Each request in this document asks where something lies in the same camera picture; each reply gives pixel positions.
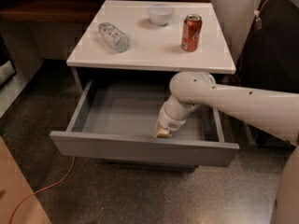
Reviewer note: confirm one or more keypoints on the white bowl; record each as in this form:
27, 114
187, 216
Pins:
160, 14

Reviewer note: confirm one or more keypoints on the clear plastic water bottle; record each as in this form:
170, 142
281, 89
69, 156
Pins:
114, 37

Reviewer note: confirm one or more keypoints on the grey top drawer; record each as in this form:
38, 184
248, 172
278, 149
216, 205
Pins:
115, 121

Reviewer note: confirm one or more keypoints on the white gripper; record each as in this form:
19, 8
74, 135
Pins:
167, 121

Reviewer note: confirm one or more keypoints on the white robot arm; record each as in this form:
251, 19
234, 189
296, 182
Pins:
243, 103

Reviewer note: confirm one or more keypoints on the orange soda can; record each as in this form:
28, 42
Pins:
191, 30

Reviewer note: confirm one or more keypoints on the white-topped grey drawer cabinet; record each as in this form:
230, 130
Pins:
155, 52

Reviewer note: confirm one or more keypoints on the dark wooden shelf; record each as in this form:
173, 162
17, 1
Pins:
64, 11

